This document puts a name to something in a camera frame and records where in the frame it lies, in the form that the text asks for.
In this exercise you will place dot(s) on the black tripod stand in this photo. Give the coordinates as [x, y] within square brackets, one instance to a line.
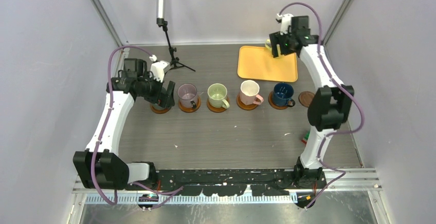
[163, 24]

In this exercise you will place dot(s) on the yellow serving tray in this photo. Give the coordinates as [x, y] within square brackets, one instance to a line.
[257, 63]

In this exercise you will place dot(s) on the light green mug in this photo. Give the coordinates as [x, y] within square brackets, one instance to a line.
[217, 96]

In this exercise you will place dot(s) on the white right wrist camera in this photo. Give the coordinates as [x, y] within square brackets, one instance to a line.
[285, 21]

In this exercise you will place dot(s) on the navy blue mug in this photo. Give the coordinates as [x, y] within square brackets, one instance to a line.
[282, 95]

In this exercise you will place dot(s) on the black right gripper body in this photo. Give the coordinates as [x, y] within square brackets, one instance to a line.
[284, 41]

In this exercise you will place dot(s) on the multicolour toy brick block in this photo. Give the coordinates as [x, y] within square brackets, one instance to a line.
[305, 138]

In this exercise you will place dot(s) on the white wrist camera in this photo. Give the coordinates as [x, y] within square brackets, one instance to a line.
[158, 69]
[285, 21]

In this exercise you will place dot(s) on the pink mug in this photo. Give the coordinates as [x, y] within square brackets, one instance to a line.
[249, 93]

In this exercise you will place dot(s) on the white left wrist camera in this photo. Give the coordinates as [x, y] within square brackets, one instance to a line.
[158, 69]

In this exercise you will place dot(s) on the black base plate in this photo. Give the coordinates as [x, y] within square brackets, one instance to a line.
[232, 182]

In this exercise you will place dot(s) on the brown wooden coaster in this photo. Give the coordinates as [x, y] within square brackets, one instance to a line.
[159, 110]
[214, 110]
[244, 106]
[279, 103]
[190, 109]

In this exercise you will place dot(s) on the dark walnut small coaster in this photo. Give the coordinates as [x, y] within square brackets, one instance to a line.
[305, 98]

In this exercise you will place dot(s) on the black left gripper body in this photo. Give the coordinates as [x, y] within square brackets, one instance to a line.
[151, 91]

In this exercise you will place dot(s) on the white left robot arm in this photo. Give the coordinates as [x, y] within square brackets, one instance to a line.
[99, 165]

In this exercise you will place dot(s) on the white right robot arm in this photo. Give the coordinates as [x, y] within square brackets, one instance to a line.
[331, 104]

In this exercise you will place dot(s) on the aluminium frame rail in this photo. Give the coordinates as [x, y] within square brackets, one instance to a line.
[358, 179]

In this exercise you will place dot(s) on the yellow cream mug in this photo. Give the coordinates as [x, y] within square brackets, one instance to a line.
[267, 45]

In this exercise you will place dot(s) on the mauve mug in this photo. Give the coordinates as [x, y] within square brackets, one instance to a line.
[188, 94]

